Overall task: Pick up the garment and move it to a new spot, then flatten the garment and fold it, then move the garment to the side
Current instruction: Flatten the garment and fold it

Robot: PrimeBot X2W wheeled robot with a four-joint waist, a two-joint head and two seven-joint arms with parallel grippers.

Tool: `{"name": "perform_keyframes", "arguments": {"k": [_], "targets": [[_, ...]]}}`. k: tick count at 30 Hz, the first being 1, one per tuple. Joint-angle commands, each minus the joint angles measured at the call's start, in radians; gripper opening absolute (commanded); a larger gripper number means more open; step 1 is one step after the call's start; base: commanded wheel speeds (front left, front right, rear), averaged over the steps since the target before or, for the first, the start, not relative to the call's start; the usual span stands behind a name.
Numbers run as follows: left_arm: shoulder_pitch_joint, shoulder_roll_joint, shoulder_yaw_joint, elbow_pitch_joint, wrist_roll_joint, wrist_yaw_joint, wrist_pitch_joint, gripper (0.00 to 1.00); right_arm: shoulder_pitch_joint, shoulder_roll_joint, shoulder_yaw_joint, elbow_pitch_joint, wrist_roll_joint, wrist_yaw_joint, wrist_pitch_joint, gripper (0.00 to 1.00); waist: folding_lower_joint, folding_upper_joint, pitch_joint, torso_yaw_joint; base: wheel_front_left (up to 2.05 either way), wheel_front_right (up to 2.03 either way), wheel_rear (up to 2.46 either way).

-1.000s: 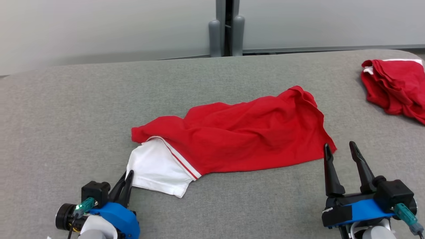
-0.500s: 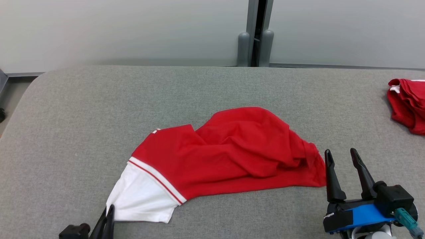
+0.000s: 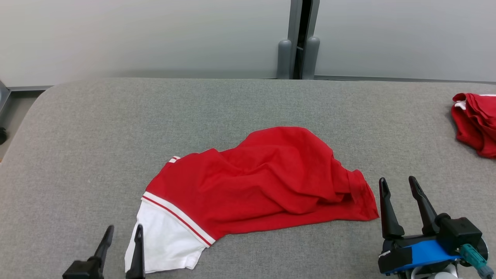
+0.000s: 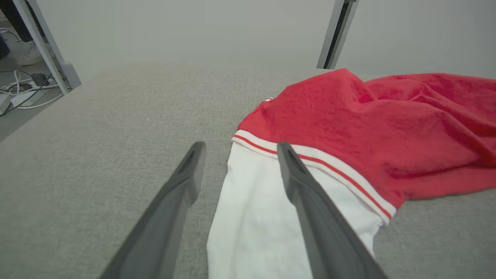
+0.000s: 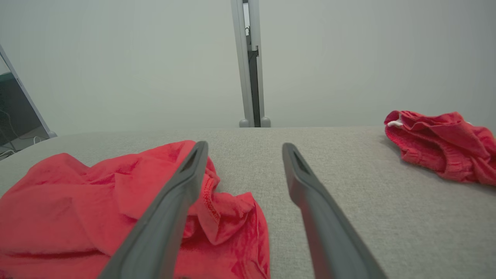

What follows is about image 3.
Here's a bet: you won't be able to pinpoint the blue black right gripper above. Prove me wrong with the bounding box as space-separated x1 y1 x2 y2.
377 176 462 277

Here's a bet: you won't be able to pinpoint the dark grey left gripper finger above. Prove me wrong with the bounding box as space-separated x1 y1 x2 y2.
125 224 146 279
92 225 115 268

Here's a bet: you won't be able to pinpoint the red basketball shorts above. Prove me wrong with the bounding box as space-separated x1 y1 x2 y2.
450 92 496 159

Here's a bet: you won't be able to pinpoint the red white t-shirt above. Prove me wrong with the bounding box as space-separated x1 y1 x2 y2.
124 126 380 274

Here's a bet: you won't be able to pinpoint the black cable teal plug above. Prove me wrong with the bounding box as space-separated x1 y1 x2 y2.
459 243 496 279

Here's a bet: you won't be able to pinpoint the grey metal frame leg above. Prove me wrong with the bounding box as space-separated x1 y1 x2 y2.
0 79 11 117

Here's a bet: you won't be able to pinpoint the grey partition post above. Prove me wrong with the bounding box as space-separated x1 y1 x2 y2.
276 0 321 80

